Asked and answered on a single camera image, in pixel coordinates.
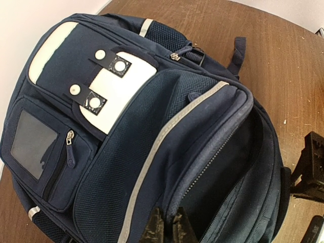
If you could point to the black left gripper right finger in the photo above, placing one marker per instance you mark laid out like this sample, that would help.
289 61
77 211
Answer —
182 229

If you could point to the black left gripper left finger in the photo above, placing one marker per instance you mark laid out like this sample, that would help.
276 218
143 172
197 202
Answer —
155 228

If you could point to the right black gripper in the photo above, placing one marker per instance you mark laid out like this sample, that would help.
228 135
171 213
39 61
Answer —
307 178

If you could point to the navy blue backpack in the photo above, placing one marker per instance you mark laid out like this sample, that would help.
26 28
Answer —
115 115

